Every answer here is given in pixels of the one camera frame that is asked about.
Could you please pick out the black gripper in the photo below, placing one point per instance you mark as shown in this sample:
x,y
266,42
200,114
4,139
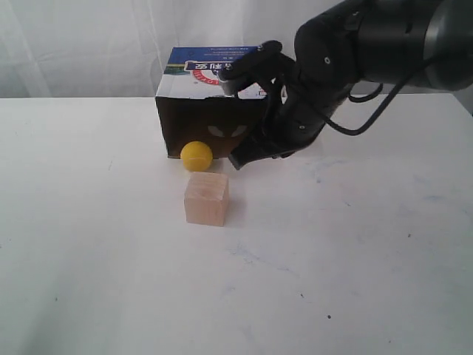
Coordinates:
x,y
292,122

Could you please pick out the yellow tennis ball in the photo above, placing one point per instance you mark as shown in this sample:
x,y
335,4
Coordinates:
x,y
196,156

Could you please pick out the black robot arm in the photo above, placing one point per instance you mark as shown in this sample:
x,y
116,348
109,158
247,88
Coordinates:
x,y
425,44

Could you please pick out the light wooden cube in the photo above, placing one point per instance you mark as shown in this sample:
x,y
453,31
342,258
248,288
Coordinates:
x,y
206,198

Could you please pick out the blue white cardboard box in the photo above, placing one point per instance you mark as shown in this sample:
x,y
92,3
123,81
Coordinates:
x,y
193,107

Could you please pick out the white backdrop curtain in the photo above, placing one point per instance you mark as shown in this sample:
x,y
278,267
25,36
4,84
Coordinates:
x,y
120,48

